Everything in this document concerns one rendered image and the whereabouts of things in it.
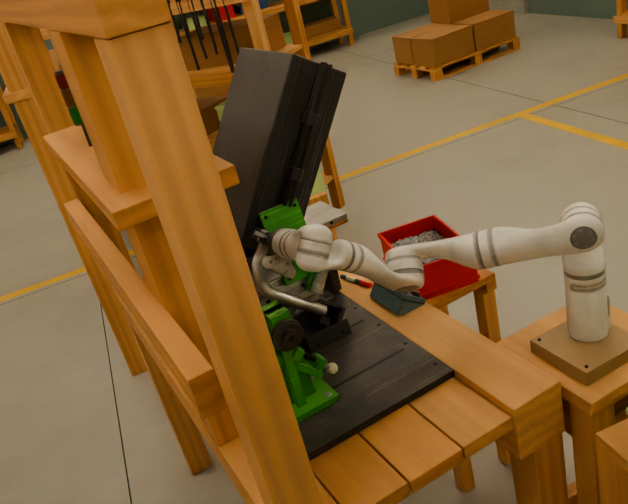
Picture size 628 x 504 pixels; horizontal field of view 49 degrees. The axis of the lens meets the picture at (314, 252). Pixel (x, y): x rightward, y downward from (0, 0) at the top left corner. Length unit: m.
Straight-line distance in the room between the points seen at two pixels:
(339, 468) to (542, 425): 0.47
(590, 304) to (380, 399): 0.53
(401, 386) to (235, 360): 0.64
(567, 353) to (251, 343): 0.87
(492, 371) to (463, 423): 0.16
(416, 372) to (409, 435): 0.19
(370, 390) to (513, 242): 0.48
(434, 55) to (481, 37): 0.66
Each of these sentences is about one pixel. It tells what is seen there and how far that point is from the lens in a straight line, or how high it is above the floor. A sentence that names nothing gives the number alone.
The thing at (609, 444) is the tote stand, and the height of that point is 0.79.
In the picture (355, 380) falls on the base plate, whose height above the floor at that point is 0.90.
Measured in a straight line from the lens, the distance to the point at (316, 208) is 2.11.
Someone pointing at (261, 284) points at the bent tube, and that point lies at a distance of 1.77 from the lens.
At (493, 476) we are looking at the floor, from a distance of 2.68.
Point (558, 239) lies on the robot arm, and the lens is 1.61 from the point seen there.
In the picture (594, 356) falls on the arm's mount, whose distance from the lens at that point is 1.73.
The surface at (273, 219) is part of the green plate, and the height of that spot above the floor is 1.25.
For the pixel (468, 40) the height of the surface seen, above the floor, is 0.29.
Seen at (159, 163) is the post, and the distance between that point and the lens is 0.98.
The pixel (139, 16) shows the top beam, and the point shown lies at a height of 1.87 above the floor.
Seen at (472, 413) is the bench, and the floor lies 0.88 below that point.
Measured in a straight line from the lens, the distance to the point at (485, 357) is 1.72.
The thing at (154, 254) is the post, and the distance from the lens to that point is 1.43.
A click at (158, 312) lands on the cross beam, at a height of 1.28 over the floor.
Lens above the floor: 1.94
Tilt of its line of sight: 26 degrees down
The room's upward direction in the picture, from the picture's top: 15 degrees counter-clockwise
